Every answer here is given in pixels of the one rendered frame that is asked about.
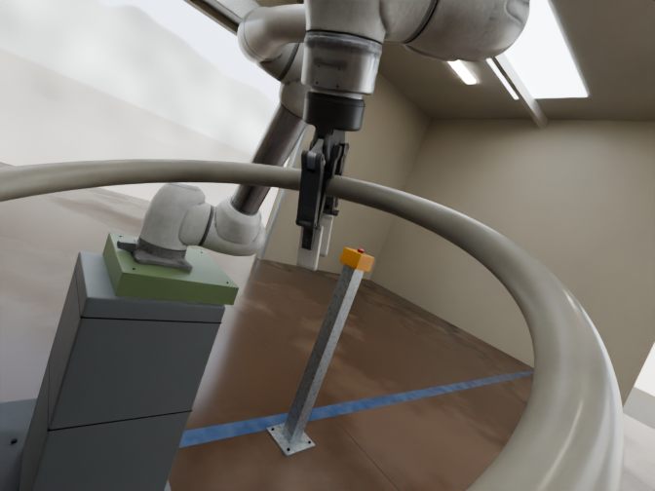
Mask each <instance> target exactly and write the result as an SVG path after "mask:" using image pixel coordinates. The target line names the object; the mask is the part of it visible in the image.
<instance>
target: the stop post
mask: <svg viewBox="0 0 655 491"><path fill-rule="evenodd" d="M373 261H374V257H372V256H370V255H367V254H365V253H363V252H360V251H358V250H355V249H352V248H348V247H344V250H343V252H342V255H341V258H340V262H342V263H344V266H343V268H342V271H341V274H340V276H339V279H338V282H337V284H336V287H335V290H334V293H333V295H332V297H331V300H330V302H329V305H328V308H327V312H326V315H325V318H324V320H323V323H322V326H321V328H320V331H319V334H318V336H317V339H316V342H315V344H314V347H313V350H312V353H311V355H310V358H309V360H308V362H307V365H306V368H305V370H304V373H303V376H302V378H301V381H300V384H299V387H298V389H297V392H296V395H295V397H294V400H293V403H292V405H291V408H290V411H289V415H288V418H287V420H286V422H285V423H283V424H280V425H276V426H272V427H269V428H266V430H267V432H268V433H269V434H270V435H271V436H272V437H273V439H274V440H275V441H276V443H277V444H278V445H279V447H280V448H281V449H282V451H283V452H284V453H285V455H286V456H290V455H292V454H295V453H298V452H301V451H303V450H306V449H309V448H312V447H314V446H315V444H314V443H313V441H312V440H311V439H310V438H309V437H308V436H307V434H306V433H305V432H304V429H305V427H306V424H307V421H308V419H309V416H310V413H311V411H312V408H313V405H314V403H315V400H316V398H317V395H318V392H319V390H320V387H321V385H322V383H323V380H324V377H325V375H326V372H327V369H328V365H329V363H330V360H331V357H332V355H333V352H334V349H335V347H336V344H337V341H338V339H339V336H340V333H341V331H342V328H343V326H344V323H345V321H346V319H347V316H348V313H349V311H350V308H351V305H352V303H353V300H354V297H355V295H356V292H357V290H358V287H359V284H360V282H361V279H362V276H363V274H364V272H370V269H371V266H372V264H373Z"/></svg>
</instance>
